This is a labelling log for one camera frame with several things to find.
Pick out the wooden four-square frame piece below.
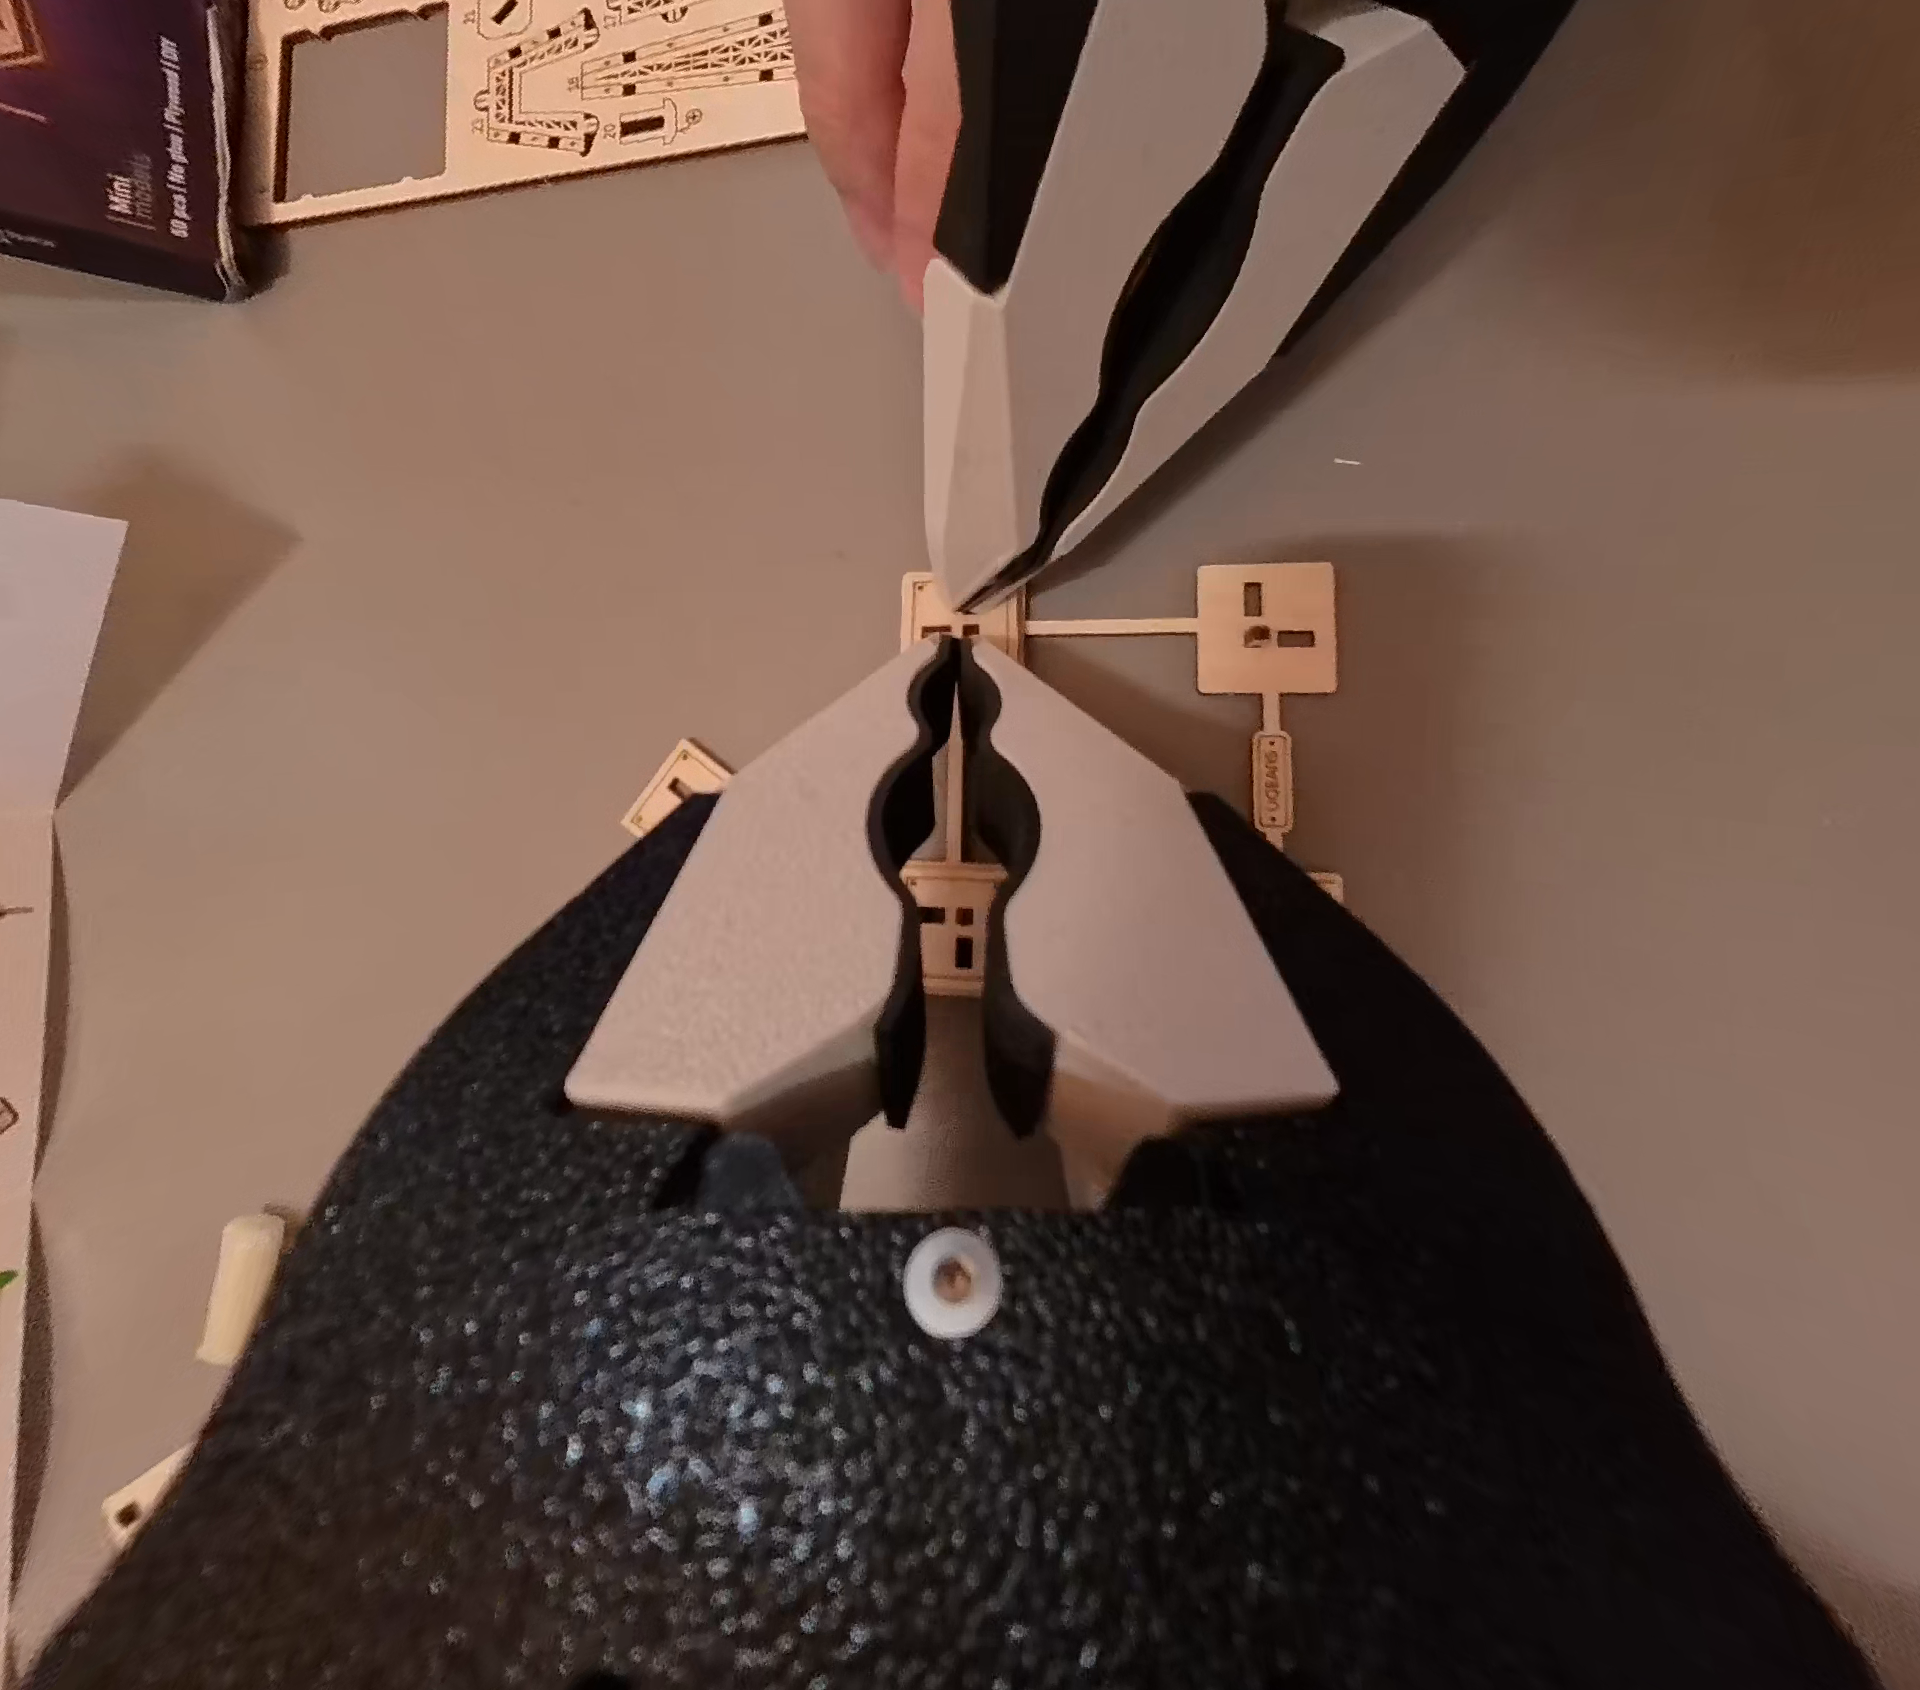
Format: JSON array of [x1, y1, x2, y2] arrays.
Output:
[[898, 563, 1348, 998]]

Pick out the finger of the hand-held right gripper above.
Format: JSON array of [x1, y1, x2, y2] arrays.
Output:
[[1033, 14, 1472, 575], [920, 0, 1272, 612]]

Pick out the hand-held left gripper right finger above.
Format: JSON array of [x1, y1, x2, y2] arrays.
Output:
[[960, 641, 1341, 1145]]

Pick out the purple puzzle box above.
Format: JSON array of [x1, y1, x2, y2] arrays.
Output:
[[0, 0, 253, 305]]

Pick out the paper instruction sheet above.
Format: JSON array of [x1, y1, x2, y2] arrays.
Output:
[[0, 500, 132, 1618]]

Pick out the wooden sheet with square hole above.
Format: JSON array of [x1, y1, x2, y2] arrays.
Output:
[[244, 0, 813, 229]]

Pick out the pale wax piece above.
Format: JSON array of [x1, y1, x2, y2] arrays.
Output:
[[192, 1208, 288, 1367]]

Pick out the stepped wooden cross plate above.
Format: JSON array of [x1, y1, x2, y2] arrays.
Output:
[[98, 1440, 200, 1557]]

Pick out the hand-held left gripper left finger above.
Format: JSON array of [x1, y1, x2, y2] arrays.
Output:
[[567, 641, 962, 1137]]

